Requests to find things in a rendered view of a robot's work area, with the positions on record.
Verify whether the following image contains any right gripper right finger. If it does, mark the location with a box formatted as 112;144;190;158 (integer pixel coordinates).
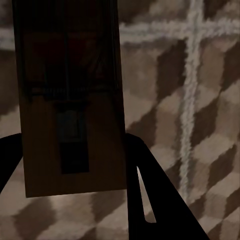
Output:
126;133;210;240

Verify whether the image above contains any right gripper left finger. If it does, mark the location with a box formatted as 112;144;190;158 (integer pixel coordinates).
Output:
0;133;23;193

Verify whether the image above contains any mousetrap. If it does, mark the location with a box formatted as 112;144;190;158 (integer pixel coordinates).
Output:
12;0;127;198

